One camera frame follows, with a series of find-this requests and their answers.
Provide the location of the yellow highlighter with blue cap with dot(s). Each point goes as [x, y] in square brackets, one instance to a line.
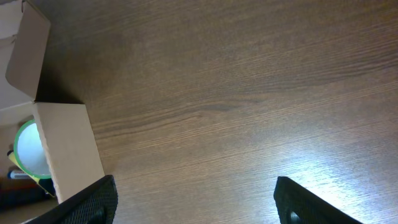
[45, 183]

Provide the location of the green tape roll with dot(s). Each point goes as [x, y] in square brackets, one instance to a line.
[29, 150]

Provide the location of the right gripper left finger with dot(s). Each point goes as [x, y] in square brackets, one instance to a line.
[95, 204]

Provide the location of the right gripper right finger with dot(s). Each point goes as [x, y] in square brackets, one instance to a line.
[296, 204]

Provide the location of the blue whiteboard marker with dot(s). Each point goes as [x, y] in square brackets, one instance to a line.
[17, 174]

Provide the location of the brown cardboard box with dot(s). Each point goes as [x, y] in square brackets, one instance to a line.
[64, 128]

